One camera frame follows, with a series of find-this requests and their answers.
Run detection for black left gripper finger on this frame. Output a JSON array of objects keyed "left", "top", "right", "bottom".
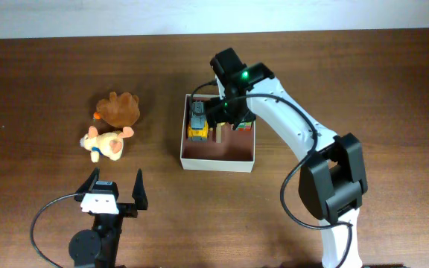
[
  {"left": 132, "top": 169, "right": 148, "bottom": 210},
  {"left": 75, "top": 167, "right": 100, "bottom": 194}
]

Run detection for colourful puzzle cube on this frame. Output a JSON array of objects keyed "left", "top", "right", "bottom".
[{"left": 236, "top": 122, "right": 252, "bottom": 131}]

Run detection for yellow wooden rattle drum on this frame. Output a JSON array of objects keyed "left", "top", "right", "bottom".
[{"left": 215, "top": 122, "right": 226, "bottom": 144}]

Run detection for yellow and grey toy truck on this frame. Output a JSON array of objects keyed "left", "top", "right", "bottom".
[{"left": 187, "top": 101, "right": 209, "bottom": 141}]

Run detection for white box with maroon interior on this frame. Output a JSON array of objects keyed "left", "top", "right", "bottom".
[{"left": 179, "top": 94, "right": 256, "bottom": 173}]

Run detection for cream plush mouse toy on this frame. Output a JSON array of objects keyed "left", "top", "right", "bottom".
[{"left": 79, "top": 126, "right": 134, "bottom": 163}]

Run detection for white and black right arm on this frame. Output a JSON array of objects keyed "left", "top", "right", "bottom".
[{"left": 207, "top": 48, "right": 368, "bottom": 267}]

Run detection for brown plush toy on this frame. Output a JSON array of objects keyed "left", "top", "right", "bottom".
[{"left": 93, "top": 92, "right": 141, "bottom": 128}]

